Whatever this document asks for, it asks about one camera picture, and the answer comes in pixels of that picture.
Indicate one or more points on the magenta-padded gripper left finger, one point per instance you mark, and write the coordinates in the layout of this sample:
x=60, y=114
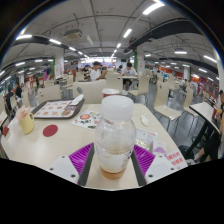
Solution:
x=63, y=166

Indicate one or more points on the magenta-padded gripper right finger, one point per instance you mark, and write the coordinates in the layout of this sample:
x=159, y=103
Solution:
x=160, y=166

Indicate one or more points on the clear white-capped drink bottle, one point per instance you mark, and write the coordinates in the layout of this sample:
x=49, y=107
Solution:
x=115, y=140

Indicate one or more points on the white red-lettered table sticker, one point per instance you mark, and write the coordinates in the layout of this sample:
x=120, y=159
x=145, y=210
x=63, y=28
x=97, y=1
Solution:
x=175, y=160

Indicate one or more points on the clear plastic packet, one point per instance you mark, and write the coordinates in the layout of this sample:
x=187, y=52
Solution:
x=145, y=140

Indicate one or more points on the flat round red coaster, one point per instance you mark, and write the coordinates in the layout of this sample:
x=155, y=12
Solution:
x=50, y=130

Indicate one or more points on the small white sachet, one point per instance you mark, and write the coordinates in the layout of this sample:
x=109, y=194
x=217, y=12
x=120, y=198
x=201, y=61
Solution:
x=144, y=120

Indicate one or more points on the white leaflet with printed pictures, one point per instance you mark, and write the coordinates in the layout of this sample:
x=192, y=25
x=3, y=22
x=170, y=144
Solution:
x=86, y=119

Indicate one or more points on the yellow mug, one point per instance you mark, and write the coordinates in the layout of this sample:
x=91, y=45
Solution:
x=26, y=125

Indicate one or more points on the dark tray with paper liner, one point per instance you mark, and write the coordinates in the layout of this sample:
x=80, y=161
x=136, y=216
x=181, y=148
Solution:
x=53, y=109

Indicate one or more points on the person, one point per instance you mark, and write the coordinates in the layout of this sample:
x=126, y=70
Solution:
x=129, y=71
x=10, y=100
x=213, y=140
x=96, y=72
x=46, y=73

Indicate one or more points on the crumpled white napkin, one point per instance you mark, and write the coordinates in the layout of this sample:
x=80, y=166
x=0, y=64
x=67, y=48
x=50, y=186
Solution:
x=77, y=100

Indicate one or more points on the small red packet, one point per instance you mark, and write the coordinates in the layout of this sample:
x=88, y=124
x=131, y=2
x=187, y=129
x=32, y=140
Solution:
x=5, y=130

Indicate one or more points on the neighbouring white black-edged table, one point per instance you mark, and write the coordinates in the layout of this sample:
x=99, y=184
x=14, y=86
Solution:
x=205, y=111

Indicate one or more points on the beige chair with round hole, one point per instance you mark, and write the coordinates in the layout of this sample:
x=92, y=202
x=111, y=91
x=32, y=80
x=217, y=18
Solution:
x=91, y=91
x=50, y=94

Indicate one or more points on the group of far beige chairs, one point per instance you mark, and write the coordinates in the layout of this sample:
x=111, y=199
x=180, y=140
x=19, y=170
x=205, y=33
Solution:
x=143, y=85

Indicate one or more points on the ceiling air conditioner unit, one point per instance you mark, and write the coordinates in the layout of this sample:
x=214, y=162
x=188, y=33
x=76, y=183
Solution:
x=73, y=34

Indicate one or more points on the group of ceiling lights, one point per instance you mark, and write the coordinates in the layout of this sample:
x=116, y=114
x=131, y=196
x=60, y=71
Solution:
x=151, y=8

